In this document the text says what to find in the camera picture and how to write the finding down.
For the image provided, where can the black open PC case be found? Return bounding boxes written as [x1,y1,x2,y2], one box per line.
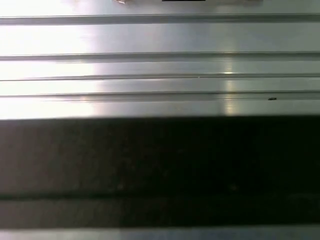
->
[0,115,320,230]

